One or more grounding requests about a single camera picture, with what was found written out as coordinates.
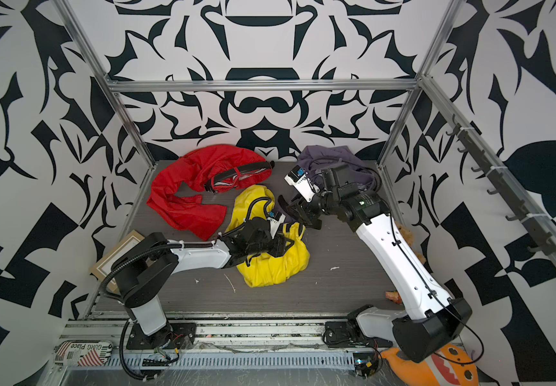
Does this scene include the black belt in red trousers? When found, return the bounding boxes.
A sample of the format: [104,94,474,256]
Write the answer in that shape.
[204,161,275,193]

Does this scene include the purple trousers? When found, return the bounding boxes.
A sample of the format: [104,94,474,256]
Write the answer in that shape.
[297,145,380,190]

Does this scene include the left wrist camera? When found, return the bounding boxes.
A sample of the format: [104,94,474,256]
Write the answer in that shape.
[267,210,286,238]

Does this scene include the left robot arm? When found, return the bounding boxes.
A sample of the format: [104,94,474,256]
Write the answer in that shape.
[99,217,295,337]

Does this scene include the brown teddy bear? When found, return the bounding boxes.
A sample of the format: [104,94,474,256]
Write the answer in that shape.
[397,223,427,264]

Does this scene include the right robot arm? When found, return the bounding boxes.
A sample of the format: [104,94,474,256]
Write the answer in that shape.
[279,163,472,363]

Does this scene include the black coat hook rail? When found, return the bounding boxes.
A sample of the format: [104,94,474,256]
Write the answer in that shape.
[448,117,556,256]

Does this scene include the striped printed card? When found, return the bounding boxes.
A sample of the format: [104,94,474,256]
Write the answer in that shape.
[54,340,113,367]

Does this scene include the orange monster plush toy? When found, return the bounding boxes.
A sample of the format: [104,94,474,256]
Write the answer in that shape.
[381,344,480,385]

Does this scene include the red trousers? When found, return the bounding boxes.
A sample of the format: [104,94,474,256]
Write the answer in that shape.
[147,145,269,241]

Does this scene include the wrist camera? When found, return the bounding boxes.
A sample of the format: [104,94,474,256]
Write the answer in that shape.
[267,210,286,238]
[284,166,319,203]

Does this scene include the white cable duct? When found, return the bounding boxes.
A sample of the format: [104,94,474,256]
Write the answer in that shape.
[126,352,355,370]

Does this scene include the yellow trousers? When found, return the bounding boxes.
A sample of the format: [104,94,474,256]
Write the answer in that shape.
[226,185,310,288]

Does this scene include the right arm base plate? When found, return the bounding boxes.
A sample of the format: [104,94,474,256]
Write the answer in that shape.
[321,321,394,348]

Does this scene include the framed picture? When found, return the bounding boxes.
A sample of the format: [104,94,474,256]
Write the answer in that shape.
[89,231,145,280]

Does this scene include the small red figurine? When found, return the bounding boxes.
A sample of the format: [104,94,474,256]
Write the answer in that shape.
[385,290,403,305]

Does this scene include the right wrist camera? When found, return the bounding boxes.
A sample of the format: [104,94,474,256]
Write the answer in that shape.
[284,166,319,203]

